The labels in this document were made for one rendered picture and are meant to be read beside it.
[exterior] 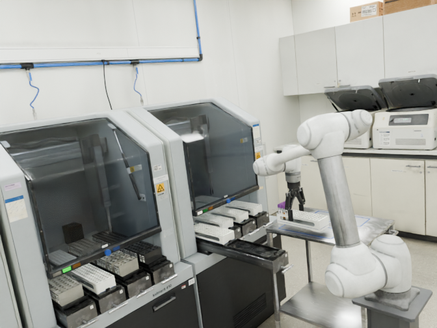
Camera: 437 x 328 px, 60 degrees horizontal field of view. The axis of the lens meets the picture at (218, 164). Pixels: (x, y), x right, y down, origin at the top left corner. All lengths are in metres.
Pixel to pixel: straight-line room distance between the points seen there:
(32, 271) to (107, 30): 2.05
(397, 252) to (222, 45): 2.93
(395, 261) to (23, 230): 1.53
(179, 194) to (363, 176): 2.50
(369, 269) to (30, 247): 1.39
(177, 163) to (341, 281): 1.06
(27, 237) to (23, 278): 0.17
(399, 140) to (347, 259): 2.52
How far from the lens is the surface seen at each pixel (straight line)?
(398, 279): 1.80
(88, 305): 1.89
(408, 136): 4.00
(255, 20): 4.60
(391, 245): 1.76
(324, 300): 2.68
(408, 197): 4.12
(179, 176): 2.16
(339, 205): 1.63
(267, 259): 2.01
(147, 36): 3.49
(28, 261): 1.81
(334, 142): 1.60
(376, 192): 4.23
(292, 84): 4.82
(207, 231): 2.29
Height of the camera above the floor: 1.68
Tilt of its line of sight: 11 degrees down
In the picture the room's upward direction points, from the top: 7 degrees counter-clockwise
